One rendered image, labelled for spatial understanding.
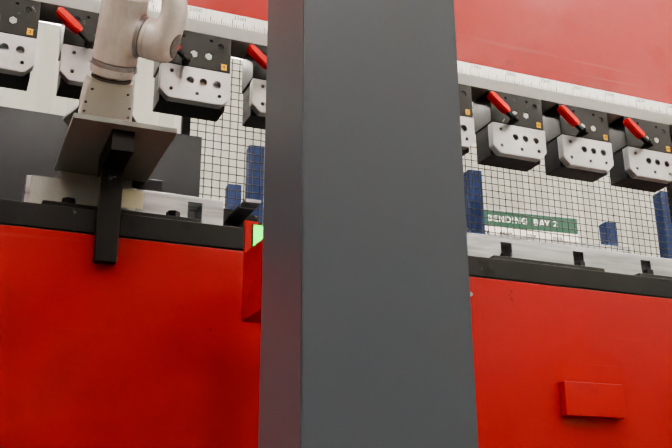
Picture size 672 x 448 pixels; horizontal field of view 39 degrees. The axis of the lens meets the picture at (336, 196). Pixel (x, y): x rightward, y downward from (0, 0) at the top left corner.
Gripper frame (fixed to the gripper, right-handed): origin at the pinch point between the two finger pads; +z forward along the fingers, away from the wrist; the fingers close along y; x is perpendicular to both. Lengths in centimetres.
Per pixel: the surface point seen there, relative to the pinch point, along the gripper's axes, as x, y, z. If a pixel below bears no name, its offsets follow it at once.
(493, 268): 18, -82, 7
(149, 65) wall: -462, -82, 84
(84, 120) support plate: 18.8, 5.5, -11.5
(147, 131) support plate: 18.3, -5.4, -11.2
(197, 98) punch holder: -11.2, -19.5, -11.2
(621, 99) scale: -25, -132, -26
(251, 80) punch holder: -17.2, -31.6, -15.7
